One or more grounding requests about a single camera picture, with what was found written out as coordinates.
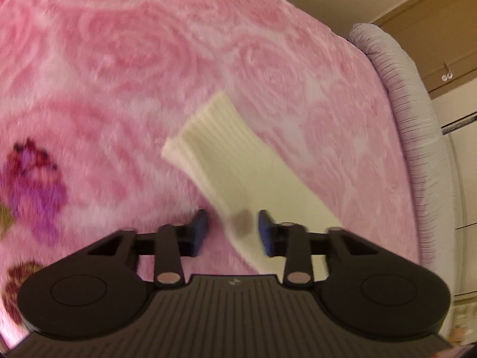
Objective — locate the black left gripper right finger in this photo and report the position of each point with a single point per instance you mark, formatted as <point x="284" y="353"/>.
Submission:
<point x="304" y="252"/>

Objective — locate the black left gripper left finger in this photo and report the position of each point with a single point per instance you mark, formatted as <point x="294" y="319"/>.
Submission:
<point x="169" y="244"/>

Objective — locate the cream white knit sweater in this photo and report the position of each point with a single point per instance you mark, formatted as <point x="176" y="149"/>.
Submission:
<point x="240" y="175"/>

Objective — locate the lilac striped duvet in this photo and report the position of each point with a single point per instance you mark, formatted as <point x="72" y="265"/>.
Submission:
<point x="423" y="146"/>

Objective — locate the pink rose pattern blanket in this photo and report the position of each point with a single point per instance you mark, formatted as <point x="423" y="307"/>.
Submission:
<point x="92" y="89"/>

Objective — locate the brown wooden door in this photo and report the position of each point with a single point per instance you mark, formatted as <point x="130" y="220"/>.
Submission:
<point x="440" y="37"/>

